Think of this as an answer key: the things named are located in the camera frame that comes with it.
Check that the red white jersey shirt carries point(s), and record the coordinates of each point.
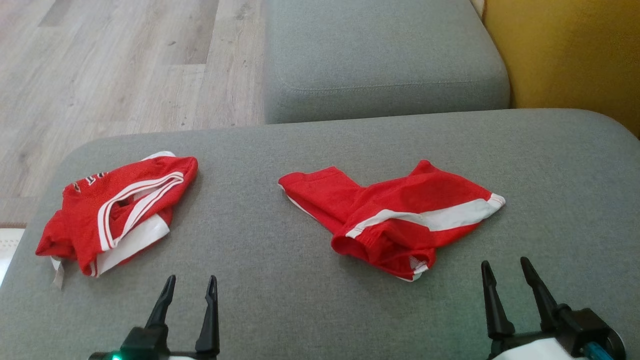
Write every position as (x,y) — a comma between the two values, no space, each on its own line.
(85,210)

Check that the white textured mat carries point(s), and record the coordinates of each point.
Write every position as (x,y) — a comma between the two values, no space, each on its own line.
(9,250)

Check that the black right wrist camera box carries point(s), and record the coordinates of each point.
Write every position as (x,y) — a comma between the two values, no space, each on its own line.
(595,325)

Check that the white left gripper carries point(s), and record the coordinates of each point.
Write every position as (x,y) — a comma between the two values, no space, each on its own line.
(145,345)

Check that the yellow upholstered panel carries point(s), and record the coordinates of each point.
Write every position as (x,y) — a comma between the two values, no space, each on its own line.
(575,55)

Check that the red white striped shorts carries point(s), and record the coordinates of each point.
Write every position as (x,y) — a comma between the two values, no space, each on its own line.
(400,200)

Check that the small grey sofa cushion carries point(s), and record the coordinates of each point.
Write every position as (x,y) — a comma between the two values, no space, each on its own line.
(380,50)

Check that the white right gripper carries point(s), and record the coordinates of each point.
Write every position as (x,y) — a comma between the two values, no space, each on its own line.
(530,350)

